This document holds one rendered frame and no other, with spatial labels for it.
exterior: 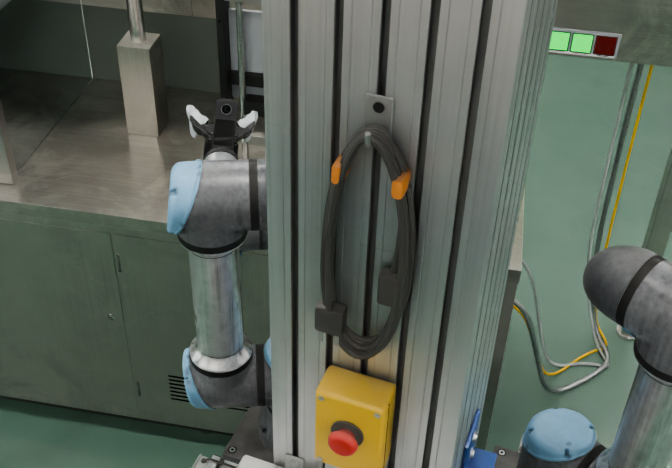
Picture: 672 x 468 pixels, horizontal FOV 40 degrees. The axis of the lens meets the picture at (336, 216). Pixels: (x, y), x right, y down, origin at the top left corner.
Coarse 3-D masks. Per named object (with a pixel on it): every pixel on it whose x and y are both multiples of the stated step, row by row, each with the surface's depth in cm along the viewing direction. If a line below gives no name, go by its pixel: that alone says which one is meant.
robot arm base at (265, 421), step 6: (264, 408) 182; (270, 408) 178; (264, 414) 182; (270, 414) 179; (264, 420) 182; (270, 420) 180; (258, 426) 184; (264, 426) 184; (270, 426) 180; (264, 432) 184; (270, 432) 180; (264, 438) 182; (270, 438) 180; (264, 444) 183; (270, 444) 181; (270, 450) 182
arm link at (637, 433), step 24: (648, 264) 130; (648, 288) 128; (624, 312) 130; (648, 312) 127; (648, 336) 129; (648, 360) 131; (648, 384) 135; (624, 408) 144; (648, 408) 136; (624, 432) 143; (648, 432) 139; (600, 456) 153; (624, 456) 145; (648, 456) 142
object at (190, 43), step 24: (96, 24) 268; (120, 24) 266; (168, 24) 263; (192, 24) 262; (96, 48) 272; (168, 48) 268; (192, 48) 267; (216, 48) 265; (96, 72) 278; (168, 72) 273; (192, 72) 271; (216, 72) 270
